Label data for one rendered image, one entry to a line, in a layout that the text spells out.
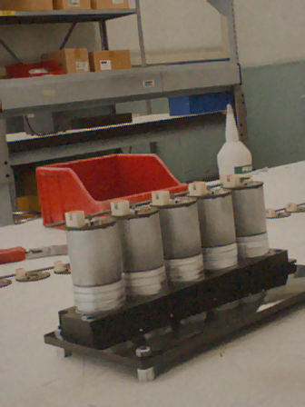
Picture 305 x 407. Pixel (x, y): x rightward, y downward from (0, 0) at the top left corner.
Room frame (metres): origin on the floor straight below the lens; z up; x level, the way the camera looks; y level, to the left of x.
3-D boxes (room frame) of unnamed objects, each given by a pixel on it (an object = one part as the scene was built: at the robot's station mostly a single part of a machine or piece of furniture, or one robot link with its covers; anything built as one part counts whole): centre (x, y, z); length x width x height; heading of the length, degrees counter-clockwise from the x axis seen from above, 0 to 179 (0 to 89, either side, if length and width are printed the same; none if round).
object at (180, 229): (0.40, -0.01, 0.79); 0.02 x 0.02 x 0.05
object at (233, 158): (0.75, -0.08, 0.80); 0.03 x 0.03 x 0.10
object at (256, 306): (0.38, -0.02, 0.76); 0.16 x 0.07 x 0.01; 133
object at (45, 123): (3.17, 0.40, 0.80); 0.15 x 0.12 x 0.10; 59
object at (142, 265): (0.38, 0.01, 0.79); 0.02 x 0.02 x 0.05
